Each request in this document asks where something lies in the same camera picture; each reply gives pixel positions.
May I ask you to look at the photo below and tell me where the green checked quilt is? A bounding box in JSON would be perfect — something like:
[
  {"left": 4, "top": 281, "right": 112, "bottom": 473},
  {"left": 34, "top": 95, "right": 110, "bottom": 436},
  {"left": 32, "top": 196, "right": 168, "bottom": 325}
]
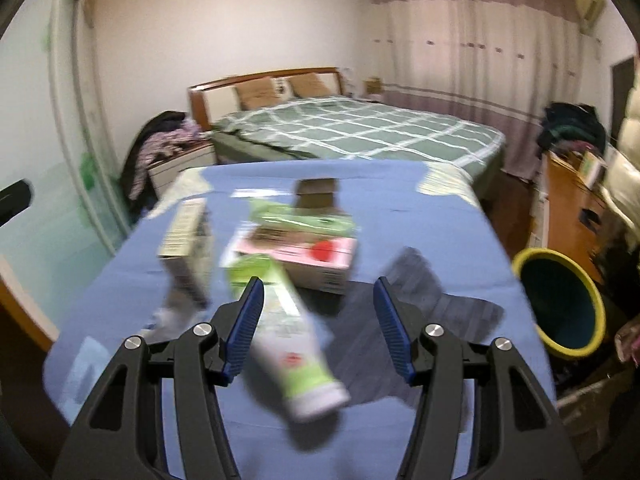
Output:
[{"left": 210, "top": 96, "right": 505, "bottom": 171}]

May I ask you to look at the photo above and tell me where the white nightstand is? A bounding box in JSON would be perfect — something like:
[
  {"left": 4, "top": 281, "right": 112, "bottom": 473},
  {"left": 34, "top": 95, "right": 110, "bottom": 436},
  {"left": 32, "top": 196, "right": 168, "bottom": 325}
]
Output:
[{"left": 147, "top": 141, "right": 218, "bottom": 201}]

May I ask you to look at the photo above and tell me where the green white carton box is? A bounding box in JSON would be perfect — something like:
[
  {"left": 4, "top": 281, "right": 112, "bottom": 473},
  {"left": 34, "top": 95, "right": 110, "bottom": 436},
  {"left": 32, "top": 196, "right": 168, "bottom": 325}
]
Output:
[{"left": 157, "top": 197, "right": 216, "bottom": 306}]

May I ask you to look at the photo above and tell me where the yellow rimmed teal bin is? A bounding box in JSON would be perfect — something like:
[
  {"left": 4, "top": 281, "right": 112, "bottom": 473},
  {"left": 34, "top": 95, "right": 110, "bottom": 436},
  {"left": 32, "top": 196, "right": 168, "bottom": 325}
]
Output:
[{"left": 511, "top": 248, "right": 607, "bottom": 361}]

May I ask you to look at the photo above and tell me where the cream down jacket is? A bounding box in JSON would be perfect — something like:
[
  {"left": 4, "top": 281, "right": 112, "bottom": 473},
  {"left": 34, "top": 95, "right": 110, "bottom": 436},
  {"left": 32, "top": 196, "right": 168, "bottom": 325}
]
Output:
[{"left": 600, "top": 72, "right": 640, "bottom": 251}]

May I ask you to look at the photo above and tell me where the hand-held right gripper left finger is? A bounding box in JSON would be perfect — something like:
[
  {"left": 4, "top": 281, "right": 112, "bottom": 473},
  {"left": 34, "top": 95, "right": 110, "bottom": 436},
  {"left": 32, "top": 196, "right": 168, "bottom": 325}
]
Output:
[{"left": 52, "top": 276, "right": 266, "bottom": 480}]

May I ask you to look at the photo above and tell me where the green white tube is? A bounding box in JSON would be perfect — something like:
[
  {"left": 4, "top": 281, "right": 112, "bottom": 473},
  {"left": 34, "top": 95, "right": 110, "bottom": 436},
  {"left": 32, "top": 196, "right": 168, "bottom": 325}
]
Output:
[{"left": 227, "top": 254, "right": 351, "bottom": 422}]

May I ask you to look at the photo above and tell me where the green picture frame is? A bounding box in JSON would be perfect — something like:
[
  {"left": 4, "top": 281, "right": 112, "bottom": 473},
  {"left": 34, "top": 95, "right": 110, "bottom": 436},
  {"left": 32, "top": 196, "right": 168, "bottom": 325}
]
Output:
[{"left": 580, "top": 151, "right": 607, "bottom": 187}]

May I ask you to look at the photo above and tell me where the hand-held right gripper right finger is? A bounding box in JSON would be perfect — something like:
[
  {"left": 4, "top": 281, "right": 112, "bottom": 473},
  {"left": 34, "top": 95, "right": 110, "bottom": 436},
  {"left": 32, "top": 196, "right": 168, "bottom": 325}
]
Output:
[{"left": 373, "top": 276, "right": 583, "bottom": 480}]

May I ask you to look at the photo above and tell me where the green plastic bag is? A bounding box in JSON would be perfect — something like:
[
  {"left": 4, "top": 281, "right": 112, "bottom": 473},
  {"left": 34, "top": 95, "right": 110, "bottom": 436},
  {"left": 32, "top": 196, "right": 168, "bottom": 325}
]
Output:
[{"left": 247, "top": 199, "right": 357, "bottom": 237}]

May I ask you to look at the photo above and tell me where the beige air conditioner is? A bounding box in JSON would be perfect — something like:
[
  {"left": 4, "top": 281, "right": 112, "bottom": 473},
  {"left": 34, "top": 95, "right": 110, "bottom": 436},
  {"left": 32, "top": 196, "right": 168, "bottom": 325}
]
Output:
[{"left": 575, "top": 0, "right": 606, "bottom": 36}]

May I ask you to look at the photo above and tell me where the black television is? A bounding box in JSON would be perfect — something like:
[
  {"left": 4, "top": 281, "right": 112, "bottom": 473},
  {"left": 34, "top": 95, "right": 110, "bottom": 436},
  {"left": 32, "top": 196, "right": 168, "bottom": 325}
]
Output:
[{"left": 610, "top": 57, "right": 637, "bottom": 126}]

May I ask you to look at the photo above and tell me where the wooden bed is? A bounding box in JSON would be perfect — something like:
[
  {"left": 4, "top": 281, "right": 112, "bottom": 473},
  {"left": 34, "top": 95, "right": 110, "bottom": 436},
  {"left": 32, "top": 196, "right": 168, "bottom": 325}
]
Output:
[{"left": 187, "top": 66, "right": 506, "bottom": 186}]

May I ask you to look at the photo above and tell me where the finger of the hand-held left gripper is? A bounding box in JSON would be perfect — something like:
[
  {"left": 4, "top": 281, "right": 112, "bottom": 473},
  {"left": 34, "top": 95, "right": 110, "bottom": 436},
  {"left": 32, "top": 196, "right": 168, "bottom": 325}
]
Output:
[{"left": 0, "top": 179, "right": 33, "bottom": 223}]

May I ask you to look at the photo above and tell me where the pink strawberry milk carton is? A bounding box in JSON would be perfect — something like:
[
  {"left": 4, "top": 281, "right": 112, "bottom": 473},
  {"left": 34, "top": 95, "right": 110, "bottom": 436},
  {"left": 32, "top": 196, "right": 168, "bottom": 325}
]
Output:
[{"left": 220, "top": 225, "right": 359, "bottom": 296}]

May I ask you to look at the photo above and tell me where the brown pillow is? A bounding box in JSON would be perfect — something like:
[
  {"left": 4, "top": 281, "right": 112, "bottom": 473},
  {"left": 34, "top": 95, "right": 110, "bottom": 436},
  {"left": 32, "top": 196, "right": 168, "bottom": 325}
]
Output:
[
  {"left": 289, "top": 73, "right": 333, "bottom": 98},
  {"left": 234, "top": 79, "right": 278, "bottom": 110}
]

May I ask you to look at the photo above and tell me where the white paper slip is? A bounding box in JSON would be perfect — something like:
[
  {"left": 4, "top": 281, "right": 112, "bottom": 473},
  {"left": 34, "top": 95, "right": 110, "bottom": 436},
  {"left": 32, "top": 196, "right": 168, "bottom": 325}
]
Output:
[{"left": 231, "top": 188, "right": 296, "bottom": 199}]

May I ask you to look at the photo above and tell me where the wooden desk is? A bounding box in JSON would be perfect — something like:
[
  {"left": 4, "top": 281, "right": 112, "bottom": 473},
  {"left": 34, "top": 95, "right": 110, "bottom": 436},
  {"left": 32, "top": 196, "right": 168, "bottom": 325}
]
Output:
[{"left": 530, "top": 150, "right": 621, "bottom": 286}]

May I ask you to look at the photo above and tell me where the clothes pile on nightstand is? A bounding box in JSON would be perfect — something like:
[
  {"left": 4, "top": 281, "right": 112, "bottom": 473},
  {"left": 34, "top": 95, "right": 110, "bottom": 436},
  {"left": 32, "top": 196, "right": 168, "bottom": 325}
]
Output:
[{"left": 120, "top": 111, "right": 211, "bottom": 216}]

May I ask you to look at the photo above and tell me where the pink white curtain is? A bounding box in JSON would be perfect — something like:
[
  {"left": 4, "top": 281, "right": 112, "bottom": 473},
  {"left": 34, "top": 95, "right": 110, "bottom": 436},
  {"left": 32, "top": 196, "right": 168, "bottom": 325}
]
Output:
[{"left": 362, "top": 0, "right": 586, "bottom": 183}]

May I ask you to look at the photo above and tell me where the dark clothes pile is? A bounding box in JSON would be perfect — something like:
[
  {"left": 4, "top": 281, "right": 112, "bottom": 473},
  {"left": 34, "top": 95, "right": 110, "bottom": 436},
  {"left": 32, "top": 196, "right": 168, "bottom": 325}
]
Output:
[{"left": 537, "top": 102, "right": 608, "bottom": 156}]

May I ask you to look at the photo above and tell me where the frosted sliding wardrobe door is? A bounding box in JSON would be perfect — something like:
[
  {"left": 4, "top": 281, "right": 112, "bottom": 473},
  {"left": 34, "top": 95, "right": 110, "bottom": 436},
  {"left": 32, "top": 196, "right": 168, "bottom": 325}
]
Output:
[{"left": 0, "top": 0, "right": 131, "bottom": 341}]

